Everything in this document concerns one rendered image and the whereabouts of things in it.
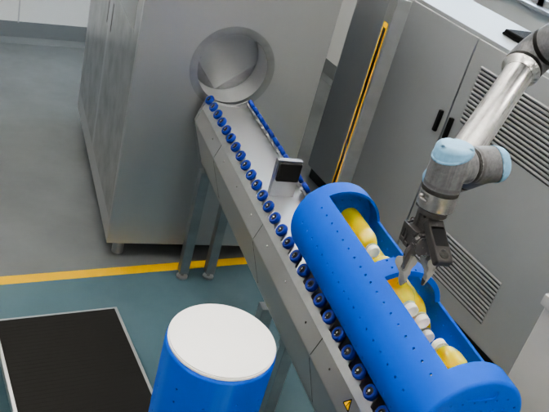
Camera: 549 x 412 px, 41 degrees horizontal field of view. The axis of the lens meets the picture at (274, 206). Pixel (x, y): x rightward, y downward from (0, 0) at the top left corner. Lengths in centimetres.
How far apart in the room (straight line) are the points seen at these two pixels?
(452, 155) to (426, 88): 240
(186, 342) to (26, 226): 229
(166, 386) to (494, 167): 95
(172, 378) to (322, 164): 324
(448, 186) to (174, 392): 82
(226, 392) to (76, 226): 239
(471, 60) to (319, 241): 193
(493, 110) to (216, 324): 93
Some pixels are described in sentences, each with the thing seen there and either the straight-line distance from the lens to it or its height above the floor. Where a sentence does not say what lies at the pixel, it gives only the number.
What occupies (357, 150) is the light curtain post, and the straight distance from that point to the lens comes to 296.
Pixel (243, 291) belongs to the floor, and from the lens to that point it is 380.
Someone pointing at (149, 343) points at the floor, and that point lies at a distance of 337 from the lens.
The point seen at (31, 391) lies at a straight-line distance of 290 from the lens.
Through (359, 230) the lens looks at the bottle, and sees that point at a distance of 228.
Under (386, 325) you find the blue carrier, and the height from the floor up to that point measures 117.
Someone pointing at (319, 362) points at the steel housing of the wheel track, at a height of 86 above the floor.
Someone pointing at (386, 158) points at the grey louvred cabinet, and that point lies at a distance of 434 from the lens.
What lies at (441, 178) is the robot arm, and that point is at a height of 157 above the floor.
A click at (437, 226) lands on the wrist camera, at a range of 178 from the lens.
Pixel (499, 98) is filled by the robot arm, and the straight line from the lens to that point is 211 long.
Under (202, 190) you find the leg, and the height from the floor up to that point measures 54.
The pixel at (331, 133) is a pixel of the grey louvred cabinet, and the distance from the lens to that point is 481.
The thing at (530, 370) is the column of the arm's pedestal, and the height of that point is 84.
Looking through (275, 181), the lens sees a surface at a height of 99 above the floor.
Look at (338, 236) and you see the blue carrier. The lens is 211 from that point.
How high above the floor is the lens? 223
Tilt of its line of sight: 29 degrees down
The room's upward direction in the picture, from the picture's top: 16 degrees clockwise
